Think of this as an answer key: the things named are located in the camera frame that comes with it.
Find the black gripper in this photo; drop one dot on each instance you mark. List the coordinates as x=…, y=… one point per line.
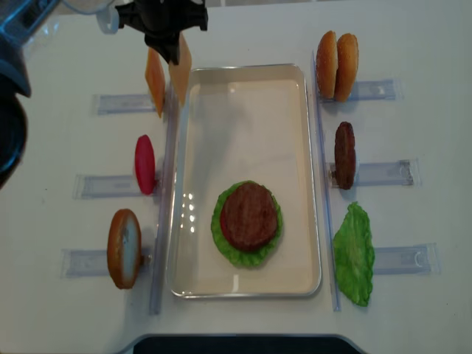
x=162, y=21

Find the orange cheese slice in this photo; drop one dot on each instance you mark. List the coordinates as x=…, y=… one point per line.
x=155, y=79
x=180, y=73

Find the dark robot arm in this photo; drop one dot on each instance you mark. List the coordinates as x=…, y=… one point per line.
x=20, y=20

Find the upright orange cheese slice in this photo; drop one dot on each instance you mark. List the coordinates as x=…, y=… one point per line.
x=155, y=79

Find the upright red tomato slice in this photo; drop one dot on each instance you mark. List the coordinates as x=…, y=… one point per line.
x=144, y=165

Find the red tomato slice on tray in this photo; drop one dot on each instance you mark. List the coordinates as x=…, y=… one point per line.
x=224, y=225

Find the brown meat patty on tray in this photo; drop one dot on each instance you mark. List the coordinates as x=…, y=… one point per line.
x=251, y=217

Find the upright brown meat patty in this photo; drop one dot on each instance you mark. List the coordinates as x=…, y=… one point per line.
x=345, y=157

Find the green lettuce leaf on tray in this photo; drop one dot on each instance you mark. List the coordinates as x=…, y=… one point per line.
x=234, y=256

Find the upright green lettuce leaf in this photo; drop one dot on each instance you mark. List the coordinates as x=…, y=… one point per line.
x=354, y=256

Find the white rectangular tray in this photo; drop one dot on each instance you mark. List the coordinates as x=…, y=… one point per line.
x=242, y=124

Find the far sesame bun half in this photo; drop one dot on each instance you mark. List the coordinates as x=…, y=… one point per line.
x=327, y=65

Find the near bun half in rack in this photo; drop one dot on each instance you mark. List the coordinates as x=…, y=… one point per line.
x=348, y=55

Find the upright brown bun half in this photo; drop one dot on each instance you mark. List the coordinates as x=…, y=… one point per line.
x=124, y=249

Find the clear acrylic left rack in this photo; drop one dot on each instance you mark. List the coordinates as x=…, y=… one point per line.
x=92, y=263

